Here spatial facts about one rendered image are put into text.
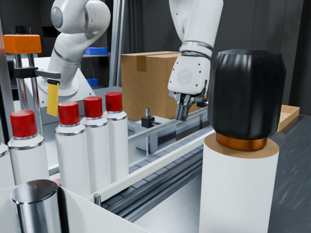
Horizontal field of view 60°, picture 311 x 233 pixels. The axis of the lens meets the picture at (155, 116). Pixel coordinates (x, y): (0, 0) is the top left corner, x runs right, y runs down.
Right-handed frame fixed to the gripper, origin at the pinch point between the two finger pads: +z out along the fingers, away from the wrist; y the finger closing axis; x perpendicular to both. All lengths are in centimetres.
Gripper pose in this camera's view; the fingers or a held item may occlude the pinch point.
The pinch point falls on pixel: (182, 113)
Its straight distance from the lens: 72.8
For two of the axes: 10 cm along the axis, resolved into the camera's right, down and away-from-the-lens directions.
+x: 6.0, 1.3, 7.9
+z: -2.2, 9.7, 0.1
